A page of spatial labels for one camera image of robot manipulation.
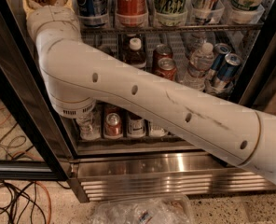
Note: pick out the red can bottom shelf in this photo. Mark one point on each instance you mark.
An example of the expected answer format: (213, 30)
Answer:
(112, 126)

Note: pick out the blue Pepsi can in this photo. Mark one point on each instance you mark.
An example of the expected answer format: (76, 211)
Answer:
(93, 12)

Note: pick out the brown tea bottle bottom shelf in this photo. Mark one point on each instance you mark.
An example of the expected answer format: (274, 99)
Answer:
(136, 126)

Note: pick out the glass fridge door left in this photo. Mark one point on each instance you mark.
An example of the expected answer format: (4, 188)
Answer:
(49, 168)

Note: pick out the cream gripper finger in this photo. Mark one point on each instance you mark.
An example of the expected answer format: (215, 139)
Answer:
(29, 6)
(66, 4)

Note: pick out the clear water bottle middle shelf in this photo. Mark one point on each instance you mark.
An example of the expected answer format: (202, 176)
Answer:
(199, 64)

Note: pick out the red coke can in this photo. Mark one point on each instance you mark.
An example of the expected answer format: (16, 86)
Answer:
(161, 51)
(166, 68)

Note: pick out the clear water bottle bottom shelf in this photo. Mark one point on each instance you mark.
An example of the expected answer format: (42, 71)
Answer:
(89, 126)

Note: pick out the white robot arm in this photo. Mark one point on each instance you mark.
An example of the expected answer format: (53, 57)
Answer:
(76, 76)

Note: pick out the red Coke can back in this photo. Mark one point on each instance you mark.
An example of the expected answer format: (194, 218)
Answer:
(161, 51)

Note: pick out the blue Red Bull can front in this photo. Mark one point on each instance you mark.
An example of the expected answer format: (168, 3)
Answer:
(227, 71)

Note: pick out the clear water bottle shelf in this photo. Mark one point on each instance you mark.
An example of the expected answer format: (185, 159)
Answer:
(199, 64)
(89, 126)

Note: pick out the brown tea bottle middle shelf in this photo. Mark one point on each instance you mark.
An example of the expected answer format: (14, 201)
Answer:
(134, 55)

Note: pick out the brown tea bottle shelf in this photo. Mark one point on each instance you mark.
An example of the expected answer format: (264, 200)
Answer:
(134, 55)
(136, 126)

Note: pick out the red Coke can front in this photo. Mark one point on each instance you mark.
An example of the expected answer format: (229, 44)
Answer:
(166, 68)

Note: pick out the red Coca-Cola can top shelf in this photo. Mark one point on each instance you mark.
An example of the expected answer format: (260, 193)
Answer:
(131, 13)

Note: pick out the clear plastic bin on floor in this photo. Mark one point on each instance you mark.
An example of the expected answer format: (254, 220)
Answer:
(163, 209)

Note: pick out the blue Red Bull can back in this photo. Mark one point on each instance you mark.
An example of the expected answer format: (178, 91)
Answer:
(220, 51)

